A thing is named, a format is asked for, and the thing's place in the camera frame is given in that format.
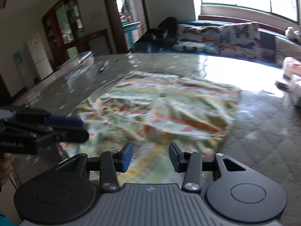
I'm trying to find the colourful patterned children's shirt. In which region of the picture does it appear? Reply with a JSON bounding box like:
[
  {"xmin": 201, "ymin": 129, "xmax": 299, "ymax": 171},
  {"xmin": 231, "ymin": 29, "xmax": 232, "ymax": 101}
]
[{"xmin": 60, "ymin": 71, "xmax": 241, "ymax": 184}]

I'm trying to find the teal sleeve forearm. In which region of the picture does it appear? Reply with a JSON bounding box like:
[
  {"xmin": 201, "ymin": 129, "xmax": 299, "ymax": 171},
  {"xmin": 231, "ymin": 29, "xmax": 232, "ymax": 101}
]
[{"xmin": 0, "ymin": 212, "xmax": 15, "ymax": 226}]

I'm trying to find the person's left hand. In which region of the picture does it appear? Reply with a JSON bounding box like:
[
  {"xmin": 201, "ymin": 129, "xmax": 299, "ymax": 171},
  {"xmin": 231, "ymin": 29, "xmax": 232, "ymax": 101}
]
[{"xmin": 0, "ymin": 153, "xmax": 14, "ymax": 186}]

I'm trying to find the white refrigerator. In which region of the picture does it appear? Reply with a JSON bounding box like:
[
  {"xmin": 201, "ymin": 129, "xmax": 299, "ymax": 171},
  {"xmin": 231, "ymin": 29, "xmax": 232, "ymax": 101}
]
[{"xmin": 27, "ymin": 35, "xmax": 53, "ymax": 81}]

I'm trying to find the clear plastic bag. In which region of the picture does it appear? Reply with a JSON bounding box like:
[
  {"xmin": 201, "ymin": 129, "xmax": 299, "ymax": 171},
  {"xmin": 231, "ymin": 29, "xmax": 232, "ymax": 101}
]
[{"xmin": 59, "ymin": 51, "xmax": 95, "ymax": 80}]

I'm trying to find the black pen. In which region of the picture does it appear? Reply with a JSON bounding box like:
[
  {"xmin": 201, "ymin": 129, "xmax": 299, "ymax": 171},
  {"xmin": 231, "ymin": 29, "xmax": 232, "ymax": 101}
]
[{"xmin": 98, "ymin": 60, "xmax": 110, "ymax": 73}]

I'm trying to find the dark wooden shelf cabinet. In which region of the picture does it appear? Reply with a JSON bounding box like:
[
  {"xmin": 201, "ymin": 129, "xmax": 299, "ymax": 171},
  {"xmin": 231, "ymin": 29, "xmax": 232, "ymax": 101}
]
[{"xmin": 42, "ymin": 0, "xmax": 84, "ymax": 70}]

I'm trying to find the blue cabinet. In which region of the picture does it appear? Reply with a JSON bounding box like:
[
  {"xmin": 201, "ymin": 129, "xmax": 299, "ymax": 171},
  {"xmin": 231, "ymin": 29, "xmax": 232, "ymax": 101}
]
[{"xmin": 122, "ymin": 21, "xmax": 141, "ymax": 48}]

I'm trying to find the small flat box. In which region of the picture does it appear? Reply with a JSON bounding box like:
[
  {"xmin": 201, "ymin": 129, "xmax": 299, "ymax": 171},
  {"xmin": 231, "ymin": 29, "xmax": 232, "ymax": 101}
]
[{"xmin": 275, "ymin": 80, "xmax": 289, "ymax": 91}]

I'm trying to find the butterfly cushion left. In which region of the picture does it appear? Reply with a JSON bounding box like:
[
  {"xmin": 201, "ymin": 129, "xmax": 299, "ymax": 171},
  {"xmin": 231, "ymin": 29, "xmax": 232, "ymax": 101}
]
[{"xmin": 172, "ymin": 24, "xmax": 220, "ymax": 55}]

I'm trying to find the butterfly cushion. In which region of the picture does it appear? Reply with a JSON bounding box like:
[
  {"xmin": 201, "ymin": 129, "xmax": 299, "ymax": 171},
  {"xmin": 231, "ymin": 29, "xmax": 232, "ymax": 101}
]
[
  {"xmin": 172, "ymin": 24, "xmax": 220, "ymax": 55},
  {"xmin": 218, "ymin": 22, "xmax": 263, "ymax": 59}
]

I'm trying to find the pink green tissue pack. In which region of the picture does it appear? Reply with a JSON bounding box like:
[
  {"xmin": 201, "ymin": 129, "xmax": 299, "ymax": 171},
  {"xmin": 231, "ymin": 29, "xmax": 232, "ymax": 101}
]
[{"xmin": 287, "ymin": 75, "xmax": 301, "ymax": 108}]

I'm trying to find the black bag on sofa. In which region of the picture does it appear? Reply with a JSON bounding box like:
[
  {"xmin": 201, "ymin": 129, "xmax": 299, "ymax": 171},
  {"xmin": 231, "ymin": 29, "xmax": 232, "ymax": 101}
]
[{"xmin": 131, "ymin": 17, "xmax": 178, "ymax": 53}]

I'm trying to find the butterfly cushion right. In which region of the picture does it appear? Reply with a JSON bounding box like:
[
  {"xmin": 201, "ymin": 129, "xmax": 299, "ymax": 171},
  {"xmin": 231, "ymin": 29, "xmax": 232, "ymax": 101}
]
[{"xmin": 218, "ymin": 22, "xmax": 263, "ymax": 59}]

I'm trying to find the pink tissue pack upper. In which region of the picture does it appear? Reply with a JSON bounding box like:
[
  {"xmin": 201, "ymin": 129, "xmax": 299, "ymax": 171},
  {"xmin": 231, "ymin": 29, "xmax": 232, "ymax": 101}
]
[{"xmin": 282, "ymin": 57, "xmax": 301, "ymax": 79}]

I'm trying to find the grey cushion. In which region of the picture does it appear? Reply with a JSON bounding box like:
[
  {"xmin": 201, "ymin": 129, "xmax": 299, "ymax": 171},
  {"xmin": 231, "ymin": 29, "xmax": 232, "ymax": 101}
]
[{"xmin": 274, "ymin": 36, "xmax": 301, "ymax": 67}]

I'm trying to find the blue sofa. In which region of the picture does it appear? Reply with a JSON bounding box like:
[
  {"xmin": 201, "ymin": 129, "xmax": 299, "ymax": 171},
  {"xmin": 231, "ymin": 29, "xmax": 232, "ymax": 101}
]
[{"xmin": 160, "ymin": 29, "xmax": 300, "ymax": 65}]

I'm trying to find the white plush toy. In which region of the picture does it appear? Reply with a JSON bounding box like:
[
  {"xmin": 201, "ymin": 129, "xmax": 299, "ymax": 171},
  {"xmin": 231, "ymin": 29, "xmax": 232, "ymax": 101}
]
[{"xmin": 285, "ymin": 26, "xmax": 301, "ymax": 43}]

